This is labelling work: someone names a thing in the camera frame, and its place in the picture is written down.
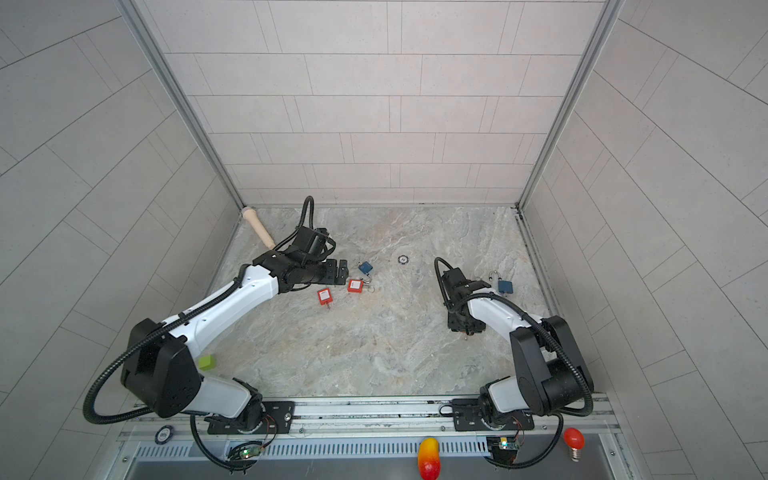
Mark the left circuit board with wires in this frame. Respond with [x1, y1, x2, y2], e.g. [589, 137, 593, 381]
[227, 441, 263, 469]

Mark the blue padlock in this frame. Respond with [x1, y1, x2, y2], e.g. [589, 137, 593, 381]
[358, 261, 373, 284]
[489, 271, 514, 295]

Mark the dark poker chip on rail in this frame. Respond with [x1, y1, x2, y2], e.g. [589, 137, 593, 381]
[154, 425, 174, 445]

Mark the blue padlock right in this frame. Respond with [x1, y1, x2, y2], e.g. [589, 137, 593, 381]
[489, 271, 514, 295]

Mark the red padlock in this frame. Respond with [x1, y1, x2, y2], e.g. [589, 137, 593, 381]
[347, 278, 375, 293]
[317, 288, 333, 307]

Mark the red yellow toy fruit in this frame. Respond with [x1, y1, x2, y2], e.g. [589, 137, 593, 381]
[417, 437, 441, 480]

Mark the red light bulb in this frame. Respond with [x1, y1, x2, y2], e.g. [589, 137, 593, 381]
[563, 427, 585, 462]

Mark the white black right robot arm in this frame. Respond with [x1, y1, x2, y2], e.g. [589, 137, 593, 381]
[433, 257, 594, 470]

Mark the metal base rail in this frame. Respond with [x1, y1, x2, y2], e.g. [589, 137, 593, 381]
[111, 394, 625, 472]

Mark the blue padlock centre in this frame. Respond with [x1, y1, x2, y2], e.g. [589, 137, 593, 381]
[358, 261, 373, 284]

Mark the small green cube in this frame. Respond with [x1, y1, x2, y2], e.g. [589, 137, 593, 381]
[197, 355, 216, 371]

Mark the right circuit board with wires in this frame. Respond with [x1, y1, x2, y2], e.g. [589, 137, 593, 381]
[486, 436, 521, 466]

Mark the circuit board with wires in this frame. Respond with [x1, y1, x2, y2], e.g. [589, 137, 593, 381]
[227, 441, 263, 469]
[486, 436, 521, 466]

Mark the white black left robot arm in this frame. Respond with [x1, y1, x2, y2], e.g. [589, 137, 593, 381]
[82, 197, 348, 473]

